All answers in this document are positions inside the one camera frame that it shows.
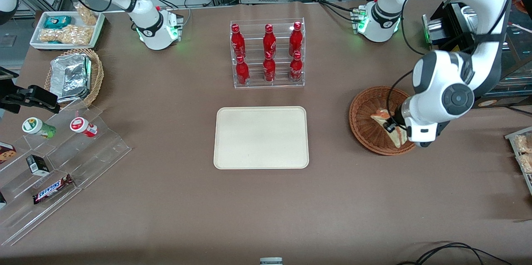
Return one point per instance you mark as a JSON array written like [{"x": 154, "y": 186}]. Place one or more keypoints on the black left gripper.
[{"x": 398, "y": 114}]

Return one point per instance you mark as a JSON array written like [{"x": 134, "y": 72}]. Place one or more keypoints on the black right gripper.
[{"x": 12, "y": 97}]

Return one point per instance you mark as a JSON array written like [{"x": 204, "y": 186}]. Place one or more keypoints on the triangular sandwich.
[{"x": 380, "y": 116}]

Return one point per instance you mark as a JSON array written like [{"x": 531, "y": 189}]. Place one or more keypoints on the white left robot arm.
[{"x": 440, "y": 86}]

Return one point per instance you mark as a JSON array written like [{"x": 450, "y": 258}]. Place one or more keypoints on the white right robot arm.
[{"x": 149, "y": 28}]

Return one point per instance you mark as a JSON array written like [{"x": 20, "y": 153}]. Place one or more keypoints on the round brown wicker basket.
[{"x": 365, "y": 132}]

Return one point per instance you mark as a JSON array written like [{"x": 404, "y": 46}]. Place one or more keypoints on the light oval wicker basket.
[{"x": 96, "y": 78}]

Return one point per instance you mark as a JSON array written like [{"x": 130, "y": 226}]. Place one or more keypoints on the white rectangular snack tray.
[{"x": 97, "y": 32}]

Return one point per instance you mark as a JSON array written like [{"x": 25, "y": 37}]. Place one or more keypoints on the tray with wrapped snacks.
[{"x": 513, "y": 148}]

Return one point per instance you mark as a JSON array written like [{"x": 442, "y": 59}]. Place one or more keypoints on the beige plastic tray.
[{"x": 261, "y": 138}]

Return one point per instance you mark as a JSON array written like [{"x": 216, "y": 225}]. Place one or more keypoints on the green lidded cup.
[{"x": 35, "y": 125}]

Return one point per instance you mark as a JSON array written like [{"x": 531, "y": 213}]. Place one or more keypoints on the silver foil package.
[{"x": 70, "y": 75}]

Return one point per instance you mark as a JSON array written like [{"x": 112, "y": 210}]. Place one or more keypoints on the red lidded cup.
[{"x": 81, "y": 125}]

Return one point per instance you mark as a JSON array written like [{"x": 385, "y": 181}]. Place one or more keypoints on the brown cookie box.
[{"x": 6, "y": 152}]

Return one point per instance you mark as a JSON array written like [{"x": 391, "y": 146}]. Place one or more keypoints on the small black box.
[{"x": 37, "y": 165}]

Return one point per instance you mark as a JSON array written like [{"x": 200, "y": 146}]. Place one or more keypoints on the large clear nut bag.
[{"x": 66, "y": 35}]

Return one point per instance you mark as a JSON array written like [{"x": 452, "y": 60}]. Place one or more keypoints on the clear acrylic tiered stand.
[{"x": 95, "y": 157}]

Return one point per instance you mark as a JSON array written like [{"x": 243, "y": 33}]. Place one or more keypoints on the teal snack packet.
[{"x": 57, "y": 21}]

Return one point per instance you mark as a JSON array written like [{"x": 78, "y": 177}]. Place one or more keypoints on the Snickers chocolate bar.
[{"x": 53, "y": 189}]

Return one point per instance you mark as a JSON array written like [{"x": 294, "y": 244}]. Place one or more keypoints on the small clear nut bag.
[{"x": 87, "y": 15}]

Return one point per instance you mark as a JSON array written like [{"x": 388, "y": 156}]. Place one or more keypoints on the silver metal box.
[{"x": 434, "y": 32}]

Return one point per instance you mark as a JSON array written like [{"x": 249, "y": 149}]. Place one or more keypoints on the red cola bottle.
[
  {"x": 295, "y": 40},
  {"x": 269, "y": 69},
  {"x": 296, "y": 69},
  {"x": 269, "y": 40},
  {"x": 238, "y": 42},
  {"x": 242, "y": 71}
]

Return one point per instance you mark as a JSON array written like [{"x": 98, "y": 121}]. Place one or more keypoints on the black control box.
[{"x": 449, "y": 28}]

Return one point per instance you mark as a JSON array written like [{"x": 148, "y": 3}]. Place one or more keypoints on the clear bagged pastry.
[
  {"x": 527, "y": 163},
  {"x": 523, "y": 143}
]

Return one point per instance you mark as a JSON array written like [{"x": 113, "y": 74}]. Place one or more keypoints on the stainless steel pan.
[{"x": 467, "y": 14}]

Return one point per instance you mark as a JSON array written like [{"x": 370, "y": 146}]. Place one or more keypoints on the clear acrylic bottle rack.
[{"x": 253, "y": 82}]

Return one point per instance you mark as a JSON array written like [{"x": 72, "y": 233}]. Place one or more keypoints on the small grey device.
[{"x": 271, "y": 261}]

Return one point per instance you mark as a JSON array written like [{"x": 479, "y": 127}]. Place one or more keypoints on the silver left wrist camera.
[{"x": 424, "y": 144}]

